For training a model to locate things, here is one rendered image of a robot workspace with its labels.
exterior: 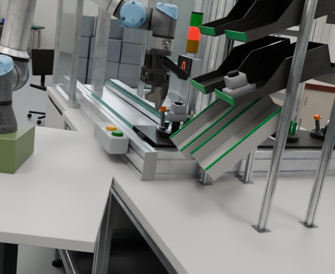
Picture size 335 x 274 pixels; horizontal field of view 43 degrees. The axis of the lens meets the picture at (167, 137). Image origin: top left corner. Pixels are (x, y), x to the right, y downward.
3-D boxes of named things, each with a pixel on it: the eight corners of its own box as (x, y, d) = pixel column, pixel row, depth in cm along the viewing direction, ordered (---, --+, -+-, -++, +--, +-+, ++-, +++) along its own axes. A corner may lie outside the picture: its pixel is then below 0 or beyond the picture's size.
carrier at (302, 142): (275, 150, 165) (282, 119, 162) (241, 132, 186) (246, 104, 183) (322, 150, 176) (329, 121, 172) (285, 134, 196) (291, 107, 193)
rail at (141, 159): (141, 181, 140) (145, 149, 137) (79, 112, 217) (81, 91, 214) (156, 180, 142) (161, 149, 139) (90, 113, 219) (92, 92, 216)
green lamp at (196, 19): (192, 26, 167) (194, 13, 166) (187, 25, 171) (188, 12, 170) (204, 27, 169) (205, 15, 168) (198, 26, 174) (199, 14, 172)
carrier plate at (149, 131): (156, 150, 144) (156, 144, 144) (132, 129, 165) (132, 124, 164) (217, 150, 154) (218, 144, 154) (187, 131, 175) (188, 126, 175)
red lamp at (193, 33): (190, 39, 168) (192, 26, 167) (185, 38, 173) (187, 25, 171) (202, 41, 170) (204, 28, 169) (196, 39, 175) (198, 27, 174)
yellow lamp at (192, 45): (188, 52, 170) (190, 39, 168) (183, 50, 174) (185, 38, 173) (199, 53, 172) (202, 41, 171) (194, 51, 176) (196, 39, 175)
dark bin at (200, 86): (205, 94, 121) (198, 69, 118) (191, 86, 133) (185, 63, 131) (294, 63, 125) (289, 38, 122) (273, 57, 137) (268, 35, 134)
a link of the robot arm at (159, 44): (168, 37, 151) (178, 40, 144) (166, 51, 152) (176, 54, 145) (148, 35, 148) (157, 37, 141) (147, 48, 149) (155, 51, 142)
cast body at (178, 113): (170, 121, 154) (173, 102, 152) (166, 118, 158) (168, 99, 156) (191, 122, 158) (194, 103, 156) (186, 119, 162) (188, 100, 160)
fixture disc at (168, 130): (164, 139, 150) (165, 134, 149) (149, 129, 162) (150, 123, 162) (199, 140, 156) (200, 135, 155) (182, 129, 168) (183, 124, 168)
